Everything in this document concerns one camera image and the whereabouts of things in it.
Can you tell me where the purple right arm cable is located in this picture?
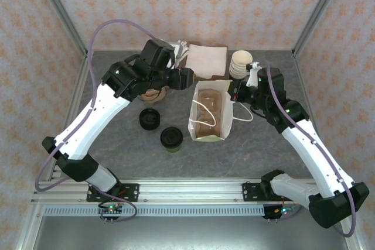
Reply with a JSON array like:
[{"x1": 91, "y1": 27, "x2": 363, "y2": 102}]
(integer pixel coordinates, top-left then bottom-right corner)
[{"x1": 265, "y1": 61, "x2": 359, "y2": 238}]

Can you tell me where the aluminium frame post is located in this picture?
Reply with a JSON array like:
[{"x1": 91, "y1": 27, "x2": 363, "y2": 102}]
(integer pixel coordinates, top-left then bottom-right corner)
[
  {"x1": 292, "y1": 0, "x2": 349, "y2": 56},
  {"x1": 30, "y1": 0, "x2": 90, "y2": 57}
]

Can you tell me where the black plastic cup lid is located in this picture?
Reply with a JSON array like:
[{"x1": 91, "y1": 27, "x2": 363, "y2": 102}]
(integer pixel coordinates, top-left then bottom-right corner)
[{"x1": 160, "y1": 126, "x2": 184, "y2": 148}]

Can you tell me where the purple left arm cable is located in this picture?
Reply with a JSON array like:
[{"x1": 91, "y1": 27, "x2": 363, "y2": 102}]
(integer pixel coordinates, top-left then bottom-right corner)
[{"x1": 34, "y1": 19, "x2": 162, "y2": 224}]

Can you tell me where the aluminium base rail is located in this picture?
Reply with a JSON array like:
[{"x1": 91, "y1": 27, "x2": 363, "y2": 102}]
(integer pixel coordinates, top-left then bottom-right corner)
[{"x1": 30, "y1": 177, "x2": 316, "y2": 204}]

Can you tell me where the aluminium table side rail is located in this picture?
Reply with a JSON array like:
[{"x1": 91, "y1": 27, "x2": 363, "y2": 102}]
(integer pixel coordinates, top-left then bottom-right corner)
[
  {"x1": 14, "y1": 50, "x2": 95, "y2": 250},
  {"x1": 292, "y1": 50, "x2": 362, "y2": 250}
]

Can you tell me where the stack of white napkins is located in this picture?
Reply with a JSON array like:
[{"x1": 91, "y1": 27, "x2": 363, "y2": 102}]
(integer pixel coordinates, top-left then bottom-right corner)
[{"x1": 186, "y1": 44, "x2": 229, "y2": 78}]

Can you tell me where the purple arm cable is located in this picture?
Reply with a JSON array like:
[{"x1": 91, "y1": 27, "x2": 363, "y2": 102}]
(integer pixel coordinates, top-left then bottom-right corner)
[
  {"x1": 34, "y1": 19, "x2": 162, "y2": 224},
  {"x1": 265, "y1": 61, "x2": 359, "y2": 238}
]

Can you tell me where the slotted grey cable duct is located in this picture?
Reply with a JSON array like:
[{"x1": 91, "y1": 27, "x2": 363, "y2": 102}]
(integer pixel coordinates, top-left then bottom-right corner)
[{"x1": 43, "y1": 204, "x2": 267, "y2": 218}]

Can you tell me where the white paper bag with handles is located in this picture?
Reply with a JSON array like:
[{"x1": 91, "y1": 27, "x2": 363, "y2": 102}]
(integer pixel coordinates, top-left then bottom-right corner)
[{"x1": 188, "y1": 79, "x2": 254, "y2": 143}]

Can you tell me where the stack of cream paper cups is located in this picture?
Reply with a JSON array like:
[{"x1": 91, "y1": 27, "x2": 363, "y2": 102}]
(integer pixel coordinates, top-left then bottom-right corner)
[{"x1": 228, "y1": 50, "x2": 253, "y2": 80}]

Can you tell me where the small electronics board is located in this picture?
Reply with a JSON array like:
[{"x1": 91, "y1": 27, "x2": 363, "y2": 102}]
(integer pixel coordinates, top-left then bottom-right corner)
[
  {"x1": 98, "y1": 203, "x2": 124, "y2": 222},
  {"x1": 262, "y1": 203, "x2": 299, "y2": 222}
]

